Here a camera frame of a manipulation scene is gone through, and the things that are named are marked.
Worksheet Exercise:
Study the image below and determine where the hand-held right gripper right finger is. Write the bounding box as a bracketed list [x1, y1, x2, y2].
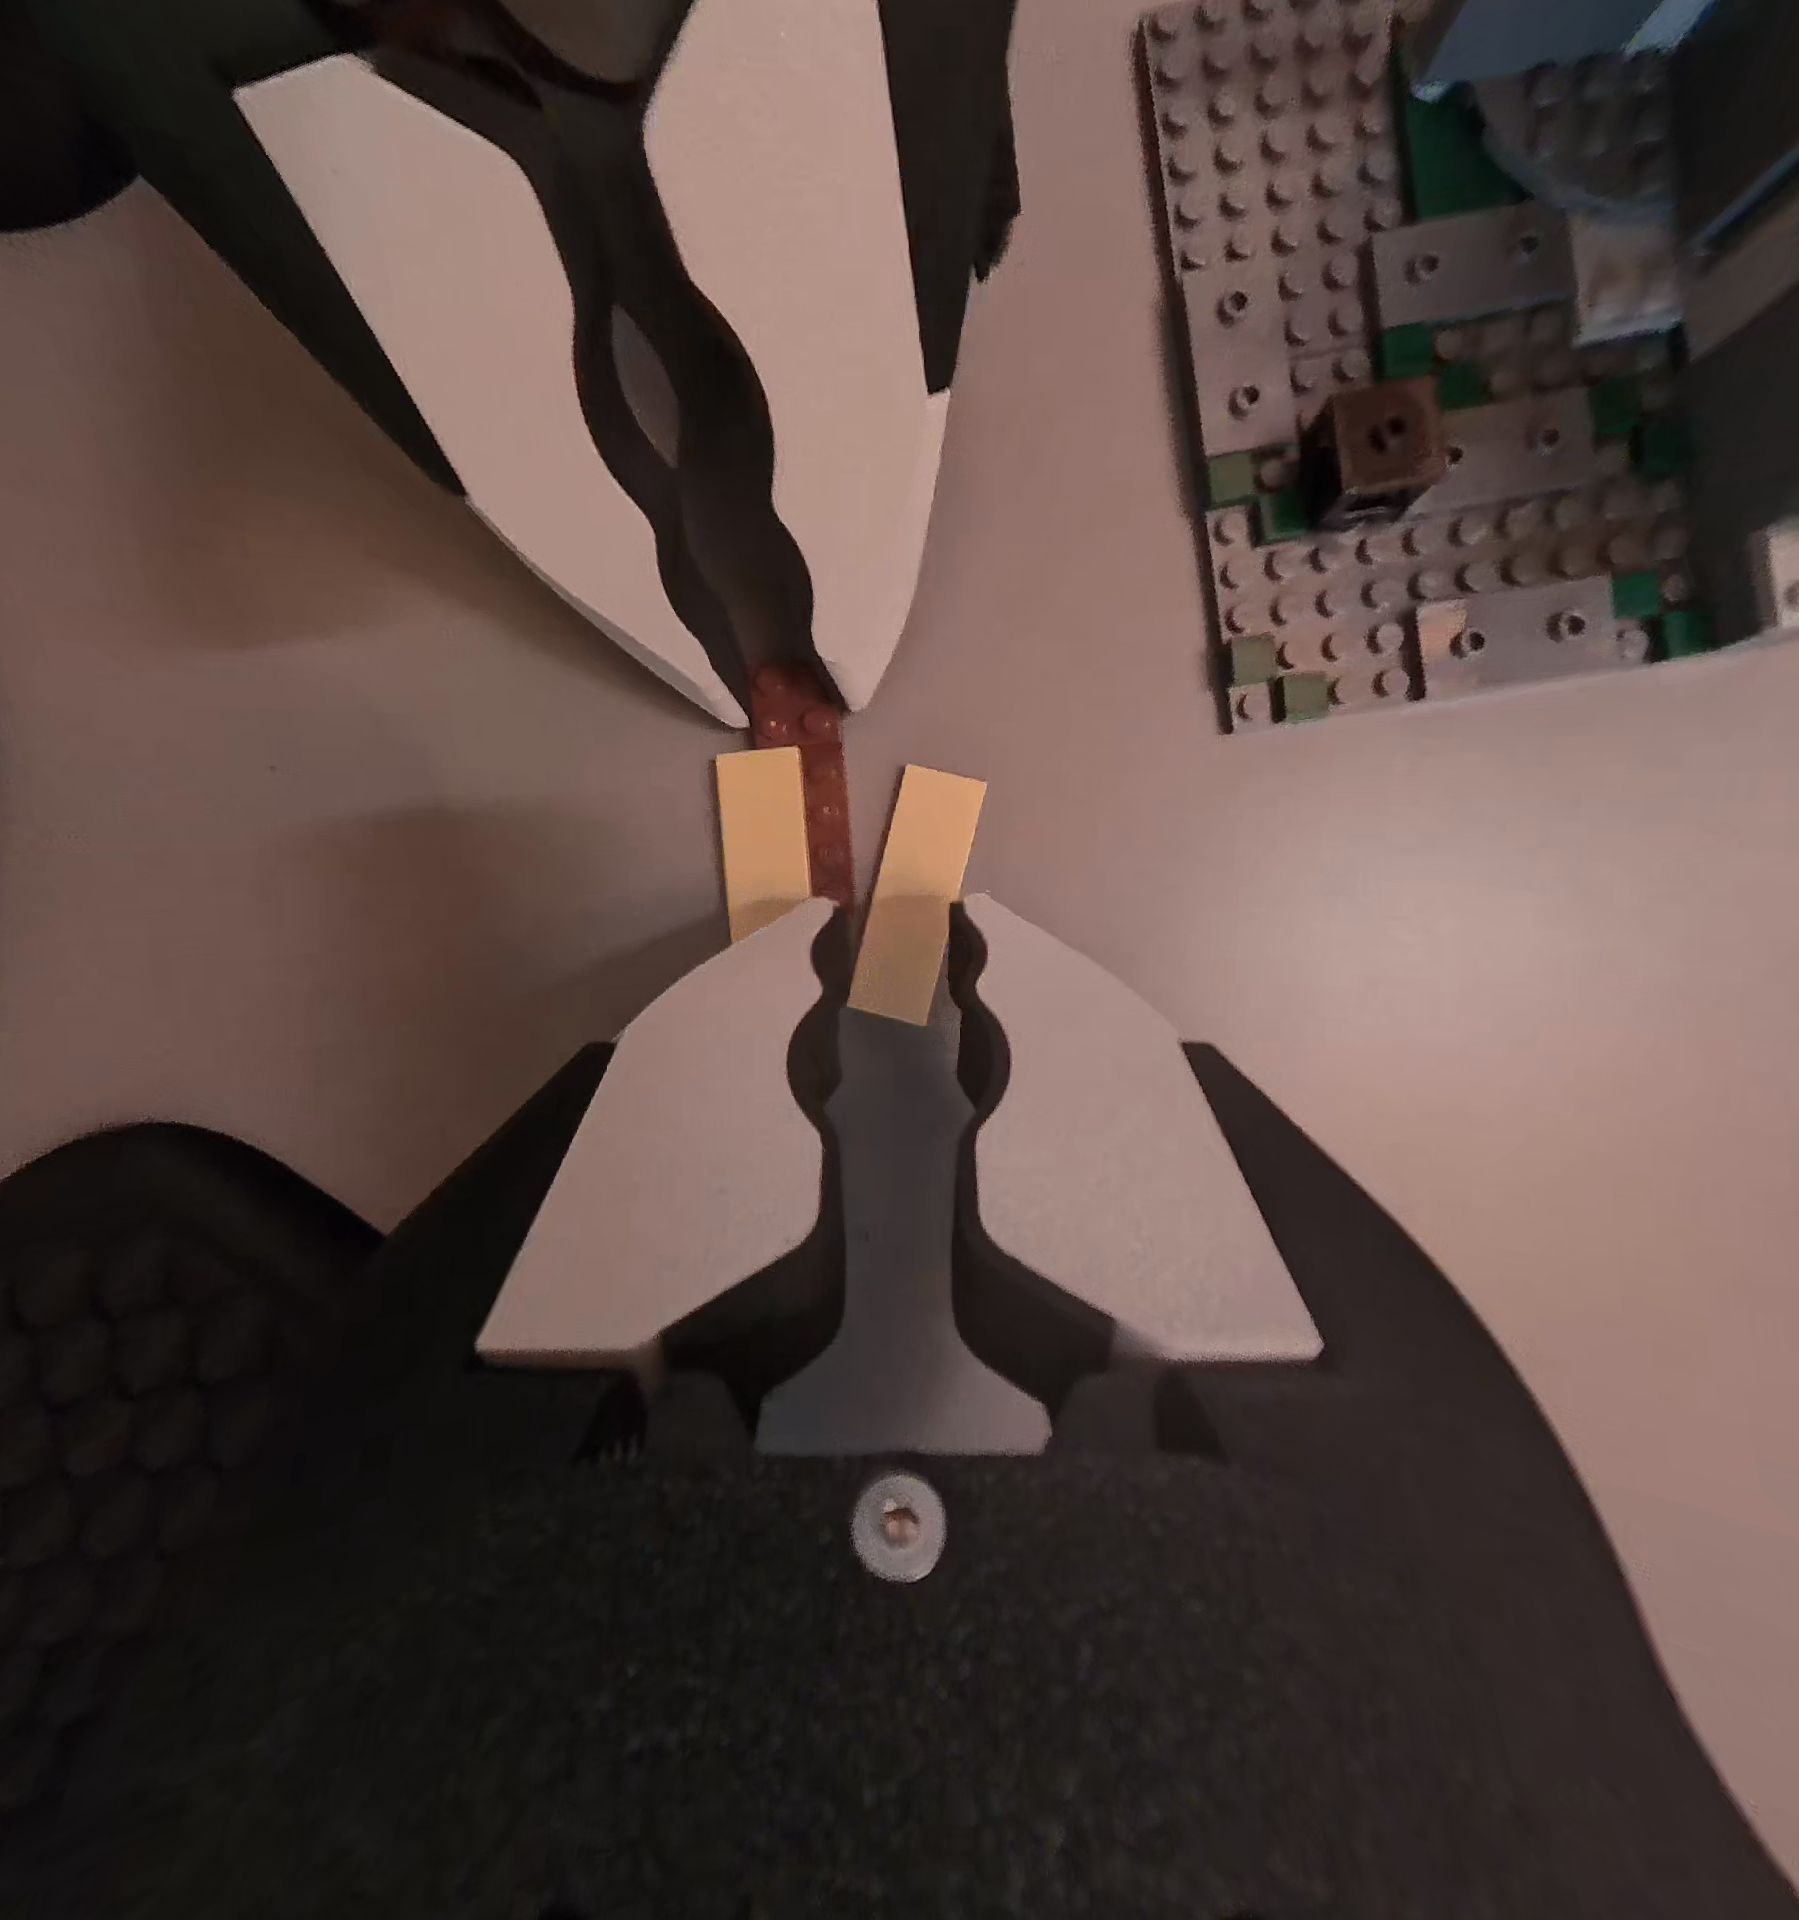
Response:
[947, 891, 1327, 1370]

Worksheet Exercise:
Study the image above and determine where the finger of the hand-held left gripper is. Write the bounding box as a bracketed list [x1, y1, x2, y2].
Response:
[232, 52, 781, 738]
[637, 0, 951, 720]

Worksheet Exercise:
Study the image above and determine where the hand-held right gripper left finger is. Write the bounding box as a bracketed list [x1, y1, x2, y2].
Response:
[473, 900, 855, 1381]

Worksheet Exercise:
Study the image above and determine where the tan smooth toy tile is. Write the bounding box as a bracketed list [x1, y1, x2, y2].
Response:
[843, 763, 991, 1031]
[713, 745, 813, 948]

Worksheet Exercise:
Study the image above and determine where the brown studded toy plate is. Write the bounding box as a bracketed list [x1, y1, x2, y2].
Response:
[749, 660, 855, 910]

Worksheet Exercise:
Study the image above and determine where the grey desk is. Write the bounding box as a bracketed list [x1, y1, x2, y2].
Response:
[0, 0, 1799, 1920]

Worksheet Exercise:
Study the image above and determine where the grey toy brick building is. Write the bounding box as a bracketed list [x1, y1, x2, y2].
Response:
[1135, 0, 1799, 738]

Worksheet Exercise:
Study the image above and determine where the person's black clothing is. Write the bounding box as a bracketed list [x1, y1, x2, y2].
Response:
[0, 1122, 391, 1920]

